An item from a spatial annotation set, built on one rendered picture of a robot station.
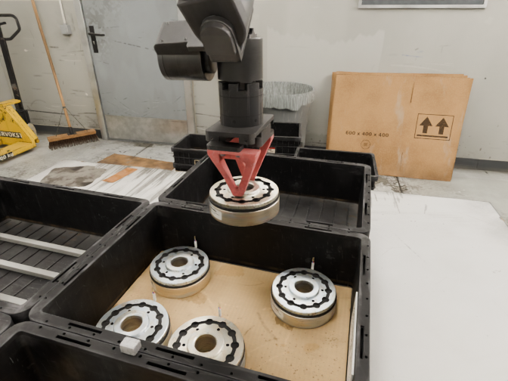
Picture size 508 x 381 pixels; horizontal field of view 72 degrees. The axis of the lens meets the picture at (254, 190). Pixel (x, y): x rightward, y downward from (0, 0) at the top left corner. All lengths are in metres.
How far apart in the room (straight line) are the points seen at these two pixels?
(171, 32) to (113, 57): 3.36
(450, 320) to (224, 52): 0.68
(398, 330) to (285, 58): 2.74
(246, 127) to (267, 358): 0.31
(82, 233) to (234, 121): 0.49
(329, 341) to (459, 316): 0.37
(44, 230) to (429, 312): 0.83
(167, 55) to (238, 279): 0.38
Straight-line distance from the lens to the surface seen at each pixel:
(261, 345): 0.54
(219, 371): 0.40
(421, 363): 0.75
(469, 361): 0.79
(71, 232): 0.85
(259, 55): 0.45
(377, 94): 3.10
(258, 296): 0.61
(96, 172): 1.45
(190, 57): 0.45
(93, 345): 0.45
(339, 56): 3.20
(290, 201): 0.88
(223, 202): 0.48
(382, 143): 3.13
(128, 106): 3.86
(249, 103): 0.44
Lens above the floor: 1.26
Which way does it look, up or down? 28 degrees down
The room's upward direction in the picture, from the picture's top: straight up
